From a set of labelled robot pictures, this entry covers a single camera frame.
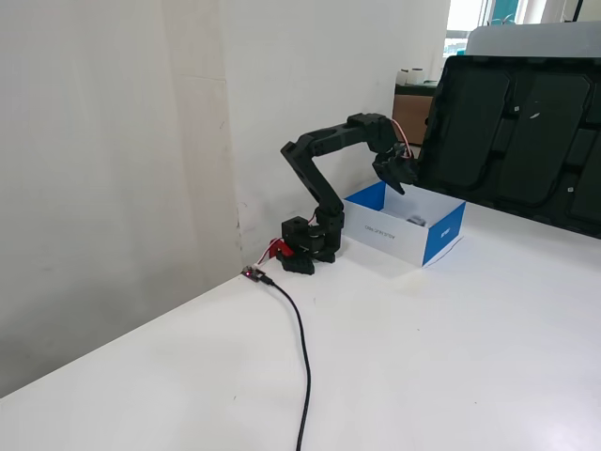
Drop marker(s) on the small controller board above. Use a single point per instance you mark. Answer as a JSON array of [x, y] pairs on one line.
[[251, 273]]

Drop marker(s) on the white jar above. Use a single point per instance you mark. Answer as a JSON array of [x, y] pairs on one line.
[[404, 76], [417, 76]]

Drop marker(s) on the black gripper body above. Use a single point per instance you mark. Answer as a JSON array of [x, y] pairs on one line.
[[393, 172]]

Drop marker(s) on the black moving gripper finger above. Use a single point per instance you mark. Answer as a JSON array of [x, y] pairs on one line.
[[410, 175]]

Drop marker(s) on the blue and white cardboard box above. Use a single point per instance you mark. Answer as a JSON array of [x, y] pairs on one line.
[[436, 237]]

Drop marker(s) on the black plastic tray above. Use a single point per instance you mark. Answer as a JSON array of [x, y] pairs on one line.
[[512, 136]]

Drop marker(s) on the white panel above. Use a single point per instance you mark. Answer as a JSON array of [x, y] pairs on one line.
[[530, 40]]

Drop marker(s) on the brown cabinet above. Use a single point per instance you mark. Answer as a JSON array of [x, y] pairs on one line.
[[409, 117]]

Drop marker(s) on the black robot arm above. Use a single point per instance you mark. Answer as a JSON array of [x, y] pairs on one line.
[[324, 188]]

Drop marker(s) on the red clamp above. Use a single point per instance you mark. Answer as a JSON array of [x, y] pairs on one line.
[[280, 247]]

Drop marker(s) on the gray lettered block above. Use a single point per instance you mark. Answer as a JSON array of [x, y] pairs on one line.
[[416, 220]]

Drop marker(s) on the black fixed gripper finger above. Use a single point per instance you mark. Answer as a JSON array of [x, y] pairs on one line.
[[395, 183]]

